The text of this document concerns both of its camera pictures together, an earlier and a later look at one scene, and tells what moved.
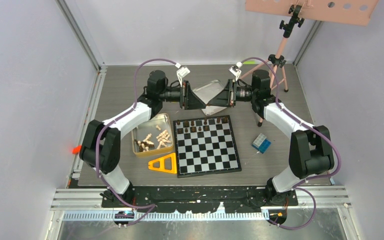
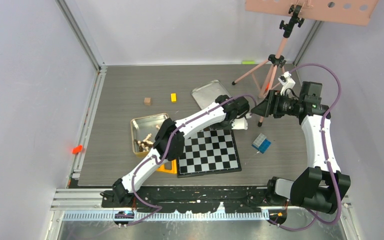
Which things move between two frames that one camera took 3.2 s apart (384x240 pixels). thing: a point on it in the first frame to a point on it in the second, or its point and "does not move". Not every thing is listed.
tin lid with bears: (206, 92) does not move
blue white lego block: (261, 143) does not move
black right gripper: (225, 98) to (266, 108)
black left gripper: (188, 100) to (217, 127)
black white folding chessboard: (205, 146) does not move
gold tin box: (154, 136) does not move
